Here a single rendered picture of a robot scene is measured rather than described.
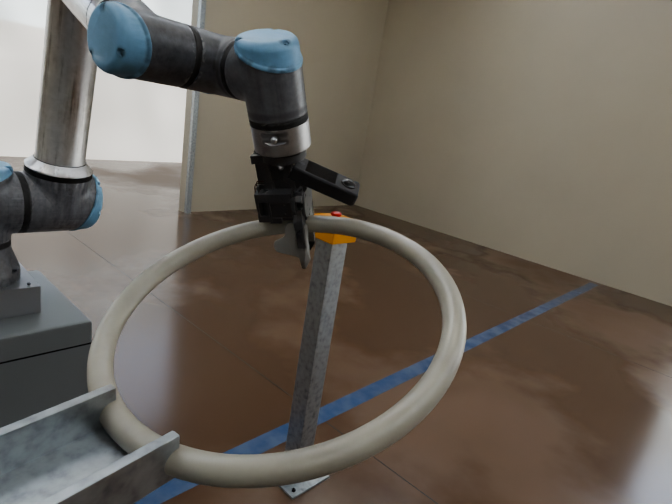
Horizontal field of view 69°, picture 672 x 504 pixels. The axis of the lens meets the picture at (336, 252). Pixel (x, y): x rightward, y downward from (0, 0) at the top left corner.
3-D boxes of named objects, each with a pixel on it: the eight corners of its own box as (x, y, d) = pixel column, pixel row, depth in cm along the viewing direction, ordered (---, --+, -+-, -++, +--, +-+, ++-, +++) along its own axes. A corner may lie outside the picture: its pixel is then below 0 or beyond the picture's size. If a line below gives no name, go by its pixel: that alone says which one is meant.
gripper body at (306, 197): (269, 204, 88) (258, 140, 82) (316, 203, 87) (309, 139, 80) (259, 227, 82) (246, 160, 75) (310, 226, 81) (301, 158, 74)
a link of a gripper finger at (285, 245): (278, 267, 88) (273, 218, 85) (311, 267, 87) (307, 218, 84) (274, 275, 85) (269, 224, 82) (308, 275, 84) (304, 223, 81)
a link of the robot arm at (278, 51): (266, 24, 74) (313, 28, 68) (278, 106, 81) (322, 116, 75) (215, 37, 69) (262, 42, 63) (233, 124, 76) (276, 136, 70)
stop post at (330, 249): (329, 477, 202) (376, 221, 172) (292, 500, 187) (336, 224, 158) (297, 450, 215) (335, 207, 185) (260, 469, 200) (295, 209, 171)
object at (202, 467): (307, 611, 39) (302, 595, 37) (18, 363, 65) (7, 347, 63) (522, 281, 70) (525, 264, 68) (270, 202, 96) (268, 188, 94)
